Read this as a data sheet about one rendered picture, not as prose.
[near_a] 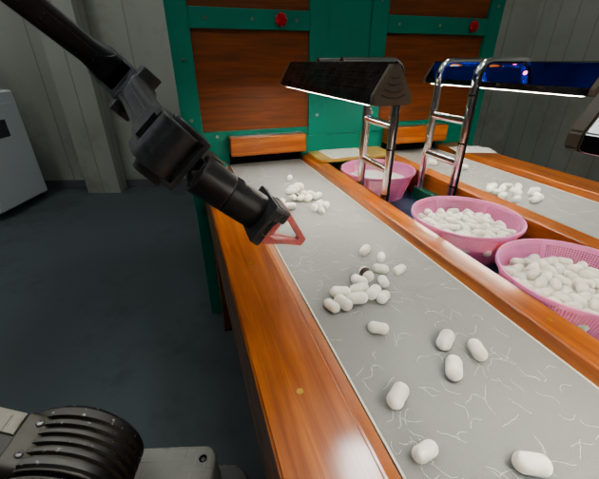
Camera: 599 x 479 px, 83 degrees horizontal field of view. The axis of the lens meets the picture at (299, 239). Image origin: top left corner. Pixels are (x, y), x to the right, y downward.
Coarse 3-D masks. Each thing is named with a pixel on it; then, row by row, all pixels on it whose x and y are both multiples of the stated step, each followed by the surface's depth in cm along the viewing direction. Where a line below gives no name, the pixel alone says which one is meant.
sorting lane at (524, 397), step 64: (320, 256) 73; (320, 320) 55; (384, 320) 55; (448, 320) 55; (384, 384) 44; (448, 384) 44; (512, 384) 44; (576, 384) 44; (448, 448) 37; (512, 448) 37; (576, 448) 37
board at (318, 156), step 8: (312, 152) 140; (320, 152) 140; (368, 152) 140; (376, 152) 140; (384, 152) 140; (320, 160) 130; (328, 160) 130; (336, 160) 131; (344, 160) 133; (352, 160) 134
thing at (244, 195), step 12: (240, 180) 48; (240, 192) 47; (252, 192) 48; (264, 192) 53; (228, 204) 47; (240, 204) 47; (252, 204) 48; (264, 204) 49; (276, 204) 48; (228, 216) 50; (240, 216) 48; (252, 216) 49; (264, 216) 49; (276, 216) 47; (252, 228) 50; (264, 228) 48; (252, 240) 48
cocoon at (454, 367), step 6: (450, 360) 45; (456, 360) 45; (450, 366) 44; (456, 366) 44; (462, 366) 45; (450, 372) 44; (456, 372) 43; (462, 372) 44; (450, 378) 44; (456, 378) 43
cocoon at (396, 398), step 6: (396, 384) 42; (402, 384) 42; (396, 390) 41; (402, 390) 41; (408, 390) 41; (390, 396) 40; (396, 396) 40; (402, 396) 40; (390, 402) 40; (396, 402) 40; (402, 402) 40; (396, 408) 40
